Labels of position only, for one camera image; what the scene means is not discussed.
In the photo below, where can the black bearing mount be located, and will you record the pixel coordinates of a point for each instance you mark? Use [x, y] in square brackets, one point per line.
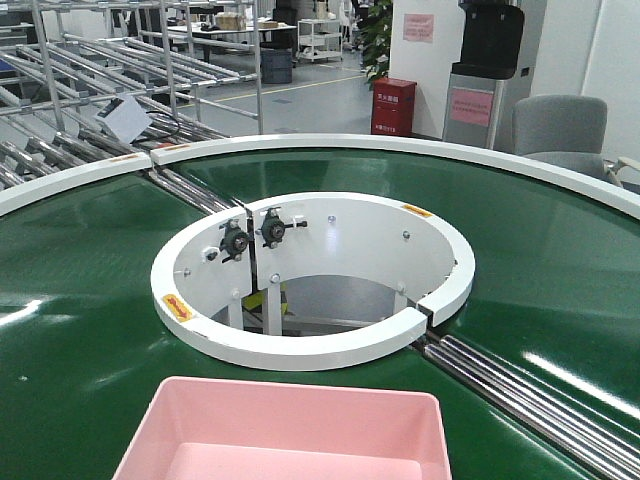
[274, 228]
[234, 241]

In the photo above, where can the green conveyor belt left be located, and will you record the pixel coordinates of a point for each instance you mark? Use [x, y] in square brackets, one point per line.
[83, 349]

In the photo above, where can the green conveyor belt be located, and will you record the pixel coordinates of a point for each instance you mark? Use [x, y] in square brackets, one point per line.
[83, 349]
[556, 290]

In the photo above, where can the black bearing mount left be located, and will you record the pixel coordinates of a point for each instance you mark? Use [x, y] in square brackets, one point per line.
[234, 241]

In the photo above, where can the steel transfer rollers back left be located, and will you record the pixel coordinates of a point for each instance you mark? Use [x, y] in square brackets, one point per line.
[189, 192]

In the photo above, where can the steel transfer rollers front right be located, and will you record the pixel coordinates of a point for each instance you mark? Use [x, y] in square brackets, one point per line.
[567, 429]

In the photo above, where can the pink plastic bin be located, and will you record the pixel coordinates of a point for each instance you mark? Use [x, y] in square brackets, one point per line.
[196, 428]

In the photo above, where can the grey upholstered chair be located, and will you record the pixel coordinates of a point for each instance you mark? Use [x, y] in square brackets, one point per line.
[567, 131]

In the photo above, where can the white control box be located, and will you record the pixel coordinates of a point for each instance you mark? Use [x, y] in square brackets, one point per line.
[124, 118]

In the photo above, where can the white inner ring guard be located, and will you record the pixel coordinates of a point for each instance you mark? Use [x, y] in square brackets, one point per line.
[232, 310]

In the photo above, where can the steel pipe roller rack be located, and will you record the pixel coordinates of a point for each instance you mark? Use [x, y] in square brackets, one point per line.
[63, 61]

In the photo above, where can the pink wall notice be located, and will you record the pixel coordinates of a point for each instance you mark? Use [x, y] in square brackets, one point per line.
[418, 27]

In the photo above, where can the steel transfer rollers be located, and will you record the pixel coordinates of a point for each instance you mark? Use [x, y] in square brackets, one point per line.
[567, 429]
[189, 192]

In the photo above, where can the green potted plant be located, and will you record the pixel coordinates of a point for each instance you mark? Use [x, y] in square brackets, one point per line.
[376, 33]

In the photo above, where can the dark grey storage crate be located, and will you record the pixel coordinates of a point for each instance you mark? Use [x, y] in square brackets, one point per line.
[276, 66]

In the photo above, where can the black bearing mount right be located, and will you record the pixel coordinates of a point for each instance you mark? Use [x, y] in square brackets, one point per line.
[274, 228]

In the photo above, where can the red fire extinguisher cabinet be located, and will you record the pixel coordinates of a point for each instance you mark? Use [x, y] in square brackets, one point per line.
[393, 107]

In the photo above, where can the green conveyor belt right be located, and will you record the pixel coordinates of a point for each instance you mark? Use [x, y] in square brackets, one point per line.
[556, 290]

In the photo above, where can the black and steel waste bin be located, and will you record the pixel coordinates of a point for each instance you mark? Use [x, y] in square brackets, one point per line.
[481, 80]

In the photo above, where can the white wire shelf cart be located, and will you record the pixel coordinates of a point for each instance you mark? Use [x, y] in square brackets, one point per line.
[319, 39]

